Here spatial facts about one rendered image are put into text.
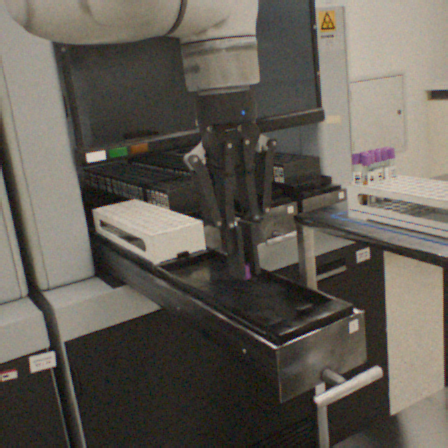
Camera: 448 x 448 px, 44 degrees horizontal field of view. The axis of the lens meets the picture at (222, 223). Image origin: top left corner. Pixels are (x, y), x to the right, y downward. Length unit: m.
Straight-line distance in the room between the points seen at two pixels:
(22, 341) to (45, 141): 0.36
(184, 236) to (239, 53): 0.38
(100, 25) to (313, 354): 0.42
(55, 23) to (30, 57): 0.54
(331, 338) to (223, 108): 0.30
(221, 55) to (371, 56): 2.50
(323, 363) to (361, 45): 2.52
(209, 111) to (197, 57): 0.06
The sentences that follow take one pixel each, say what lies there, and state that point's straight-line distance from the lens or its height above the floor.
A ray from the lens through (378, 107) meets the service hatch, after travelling 3.16.
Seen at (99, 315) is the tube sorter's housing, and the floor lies 0.69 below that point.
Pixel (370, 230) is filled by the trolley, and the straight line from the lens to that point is 0.98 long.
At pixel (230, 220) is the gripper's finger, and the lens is 0.70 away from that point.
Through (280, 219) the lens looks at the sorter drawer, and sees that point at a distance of 1.24.
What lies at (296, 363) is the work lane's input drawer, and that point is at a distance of 0.66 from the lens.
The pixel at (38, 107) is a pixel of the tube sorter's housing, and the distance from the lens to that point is 1.09.
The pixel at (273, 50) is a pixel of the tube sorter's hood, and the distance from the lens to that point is 1.31.
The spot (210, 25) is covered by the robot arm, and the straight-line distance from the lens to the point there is 0.65.
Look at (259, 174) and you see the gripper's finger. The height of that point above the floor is 0.97.
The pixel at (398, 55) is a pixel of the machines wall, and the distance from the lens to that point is 3.28.
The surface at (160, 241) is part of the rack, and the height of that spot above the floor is 0.85.
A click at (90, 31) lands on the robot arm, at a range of 0.57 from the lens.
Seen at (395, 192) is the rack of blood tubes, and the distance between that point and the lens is 0.97.
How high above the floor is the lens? 1.11
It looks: 15 degrees down
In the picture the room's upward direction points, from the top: 7 degrees counter-clockwise
